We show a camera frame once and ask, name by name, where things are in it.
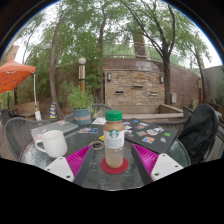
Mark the stone brick fountain wall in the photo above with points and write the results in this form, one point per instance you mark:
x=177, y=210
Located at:
x=133, y=90

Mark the blue yellow striped cone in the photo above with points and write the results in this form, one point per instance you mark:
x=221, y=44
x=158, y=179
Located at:
x=53, y=111

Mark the yellow square sticker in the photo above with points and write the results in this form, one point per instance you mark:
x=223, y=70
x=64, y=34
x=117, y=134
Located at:
x=101, y=137

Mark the orange canopy with white pole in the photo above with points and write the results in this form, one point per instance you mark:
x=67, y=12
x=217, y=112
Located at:
x=15, y=73

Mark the white ceramic mug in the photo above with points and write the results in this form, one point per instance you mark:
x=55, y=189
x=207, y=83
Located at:
x=55, y=143

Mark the black wall lantern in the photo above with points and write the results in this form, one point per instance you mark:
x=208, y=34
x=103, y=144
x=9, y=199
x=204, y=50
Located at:
x=161, y=79
x=109, y=77

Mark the green plant in blue pot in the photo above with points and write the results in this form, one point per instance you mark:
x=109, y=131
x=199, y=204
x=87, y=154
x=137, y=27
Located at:
x=81, y=115

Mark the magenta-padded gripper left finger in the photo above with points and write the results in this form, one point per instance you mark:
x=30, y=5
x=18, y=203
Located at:
x=60, y=166

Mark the grey electrical wall box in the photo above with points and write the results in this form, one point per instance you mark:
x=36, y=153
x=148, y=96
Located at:
x=173, y=98

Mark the blue rectangular sticker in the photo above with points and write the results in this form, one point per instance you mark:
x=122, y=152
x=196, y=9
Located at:
x=88, y=130

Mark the grey laptop with stickers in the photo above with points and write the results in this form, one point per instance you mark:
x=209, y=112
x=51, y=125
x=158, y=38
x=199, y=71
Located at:
x=53, y=128

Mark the coffee drink bottle green cap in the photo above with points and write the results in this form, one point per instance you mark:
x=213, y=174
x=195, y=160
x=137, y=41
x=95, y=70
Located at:
x=114, y=143

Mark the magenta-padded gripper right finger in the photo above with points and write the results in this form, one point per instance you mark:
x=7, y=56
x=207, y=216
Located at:
x=165, y=165

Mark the flat round red coaster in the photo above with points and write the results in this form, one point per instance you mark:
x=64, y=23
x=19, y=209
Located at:
x=114, y=170

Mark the wooden lamp post white globe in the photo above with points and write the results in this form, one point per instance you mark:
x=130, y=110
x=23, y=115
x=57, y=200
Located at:
x=82, y=75

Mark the white printed sticker sheet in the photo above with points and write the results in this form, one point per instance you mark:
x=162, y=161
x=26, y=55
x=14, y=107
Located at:
x=99, y=121

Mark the black laptop with stickers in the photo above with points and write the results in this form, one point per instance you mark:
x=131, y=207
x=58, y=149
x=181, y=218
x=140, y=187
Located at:
x=151, y=133

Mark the tall forked green tree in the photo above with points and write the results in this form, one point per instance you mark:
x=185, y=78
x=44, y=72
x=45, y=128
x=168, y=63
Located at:
x=166, y=80

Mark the leaning thin-trunk green tree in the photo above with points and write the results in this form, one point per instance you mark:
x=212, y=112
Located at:
x=52, y=76

